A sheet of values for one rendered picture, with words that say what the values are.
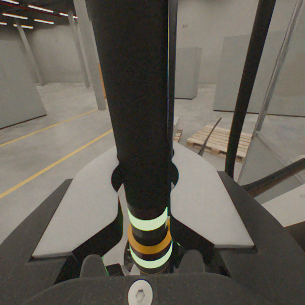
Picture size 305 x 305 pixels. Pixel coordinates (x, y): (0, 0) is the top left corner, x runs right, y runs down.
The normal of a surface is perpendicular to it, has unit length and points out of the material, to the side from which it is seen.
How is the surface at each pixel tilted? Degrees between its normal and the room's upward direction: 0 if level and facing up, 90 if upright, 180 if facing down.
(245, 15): 90
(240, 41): 90
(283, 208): 50
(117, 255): 0
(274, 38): 90
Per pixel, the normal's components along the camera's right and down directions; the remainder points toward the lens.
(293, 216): -0.79, -0.58
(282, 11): -0.42, 0.49
